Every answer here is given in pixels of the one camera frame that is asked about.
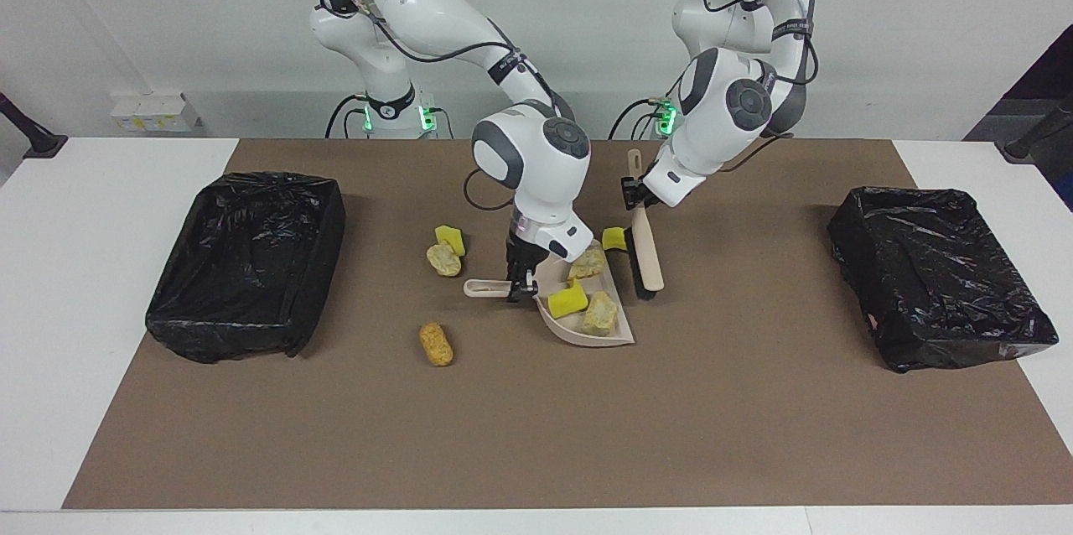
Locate notched yellow sponge piece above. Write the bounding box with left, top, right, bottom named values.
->
left=547, top=279, right=589, bottom=319

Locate beige brush with black bristles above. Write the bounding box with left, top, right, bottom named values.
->
left=625, top=149, right=666, bottom=301

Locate beige plastic dustpan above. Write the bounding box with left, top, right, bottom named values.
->
left=464, top=240, right=636, bottom=347

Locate pale layered rock piece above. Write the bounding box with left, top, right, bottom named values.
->
left=582, top=290, right=619, bottom=336

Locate bin with black bag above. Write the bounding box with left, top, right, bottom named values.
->
left=827, top=186, right=1060, bottom=374
left=145, top=172, right=347, bottom=365

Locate orange-brown nugget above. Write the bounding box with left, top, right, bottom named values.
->
left=418, top=321, right=454, bottom=367

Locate brown table mat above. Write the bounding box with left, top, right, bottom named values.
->
left=63, top=138, right=1073, bottom=511

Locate black clamp stand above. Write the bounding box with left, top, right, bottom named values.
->
left=0, top=92, right=68, bottom=160
left=996, top=95, right=1073, bottom=163

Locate dark side panel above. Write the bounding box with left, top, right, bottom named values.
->
left=964, top=23, right=1073, bottom=213

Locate black base cable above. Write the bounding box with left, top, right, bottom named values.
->
left=608, top=96, right=671, bottom=140
left=325, top=93, right=370, bottom=140

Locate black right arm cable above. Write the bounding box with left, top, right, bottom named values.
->
left=323, top=0, right=558, bottom=213

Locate white wall socket box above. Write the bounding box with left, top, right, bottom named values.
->
left=110, top=92, right=202, bottom=133

